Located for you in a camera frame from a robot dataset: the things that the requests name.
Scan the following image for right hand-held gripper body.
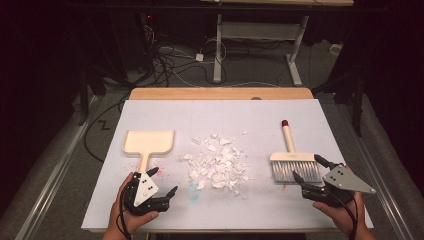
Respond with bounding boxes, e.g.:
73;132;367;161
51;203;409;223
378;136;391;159
300;162;378;209

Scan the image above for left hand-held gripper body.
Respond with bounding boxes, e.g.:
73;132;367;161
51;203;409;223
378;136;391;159
123;171;171;216

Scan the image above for cream brush with red tip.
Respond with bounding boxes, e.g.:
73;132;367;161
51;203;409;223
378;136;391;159
269;119;324;185

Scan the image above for cream plastic dustpan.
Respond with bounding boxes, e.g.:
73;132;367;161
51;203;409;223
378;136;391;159
121;129;176;175

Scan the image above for pile of white paper scraps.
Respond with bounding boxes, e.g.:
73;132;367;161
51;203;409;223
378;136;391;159
181;130;255;201

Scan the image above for person's left hand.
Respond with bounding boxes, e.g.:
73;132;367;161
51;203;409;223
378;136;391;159
107;172;160;237

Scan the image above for person's right hand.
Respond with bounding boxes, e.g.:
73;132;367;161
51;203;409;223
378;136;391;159
312;164;368;235

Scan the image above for white board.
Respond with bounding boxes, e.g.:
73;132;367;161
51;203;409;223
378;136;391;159
80;98;375;232

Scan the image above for wooden table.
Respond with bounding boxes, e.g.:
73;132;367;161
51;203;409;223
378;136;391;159
89;86;365;234

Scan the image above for small white box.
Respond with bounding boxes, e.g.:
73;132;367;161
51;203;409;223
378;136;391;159
329;43;344;57

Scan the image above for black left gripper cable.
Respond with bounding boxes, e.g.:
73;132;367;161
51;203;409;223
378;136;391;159
118;181;138;240

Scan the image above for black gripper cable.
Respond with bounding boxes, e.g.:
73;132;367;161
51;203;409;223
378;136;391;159
118;181;138;240
328;191;360;240

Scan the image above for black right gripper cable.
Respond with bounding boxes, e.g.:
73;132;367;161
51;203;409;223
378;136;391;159
328;191;360;240

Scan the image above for metal floor rail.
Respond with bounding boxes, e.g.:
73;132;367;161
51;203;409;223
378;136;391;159
14;94;103;240
333;96;414;240

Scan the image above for long black floor cable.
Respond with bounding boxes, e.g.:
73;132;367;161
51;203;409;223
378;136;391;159
83;94;131;164

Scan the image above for tangle of floor cables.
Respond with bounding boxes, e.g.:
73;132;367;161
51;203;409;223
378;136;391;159
138;13;284;89

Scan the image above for white metal desk frame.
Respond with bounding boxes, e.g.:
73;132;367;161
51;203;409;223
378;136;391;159
199;0;355;87

